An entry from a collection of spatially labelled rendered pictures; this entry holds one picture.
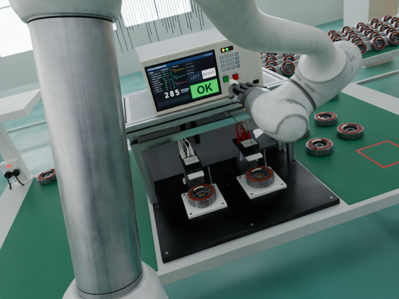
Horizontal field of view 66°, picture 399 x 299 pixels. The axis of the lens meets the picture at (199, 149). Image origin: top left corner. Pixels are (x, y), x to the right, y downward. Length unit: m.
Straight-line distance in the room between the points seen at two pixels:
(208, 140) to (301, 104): 0.68
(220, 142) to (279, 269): 0.89
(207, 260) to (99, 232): 0.64
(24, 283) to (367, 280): 1.59
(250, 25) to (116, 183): 0.29
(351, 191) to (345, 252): 0.85
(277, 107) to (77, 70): 0.48
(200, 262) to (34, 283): 0.57
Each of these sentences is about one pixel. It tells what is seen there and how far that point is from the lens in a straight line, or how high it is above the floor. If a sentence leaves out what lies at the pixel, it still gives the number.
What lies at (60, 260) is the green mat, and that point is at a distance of 1.27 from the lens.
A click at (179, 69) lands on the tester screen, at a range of 1.12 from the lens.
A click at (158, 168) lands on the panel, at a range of 1.39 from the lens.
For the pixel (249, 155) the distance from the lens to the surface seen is 1.23.
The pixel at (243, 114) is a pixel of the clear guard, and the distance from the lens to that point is 1.13.
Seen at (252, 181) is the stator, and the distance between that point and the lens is 1.19.
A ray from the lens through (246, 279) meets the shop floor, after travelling 1.91.
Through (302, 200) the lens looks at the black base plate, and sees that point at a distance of 1.16.
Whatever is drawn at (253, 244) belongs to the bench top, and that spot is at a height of 0.74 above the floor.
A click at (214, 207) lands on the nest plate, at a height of 0.78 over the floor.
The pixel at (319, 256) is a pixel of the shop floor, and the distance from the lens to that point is 2.01.
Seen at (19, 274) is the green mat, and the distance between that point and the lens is 1.33.
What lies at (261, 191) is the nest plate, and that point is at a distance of 1.19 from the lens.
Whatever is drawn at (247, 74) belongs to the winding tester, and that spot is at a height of 1.18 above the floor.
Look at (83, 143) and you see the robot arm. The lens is 0.40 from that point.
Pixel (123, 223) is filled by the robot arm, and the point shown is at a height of 1.24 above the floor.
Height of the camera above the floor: 1.51
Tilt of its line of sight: 28 degrees down
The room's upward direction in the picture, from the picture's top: 13 degrees counter-clockwise
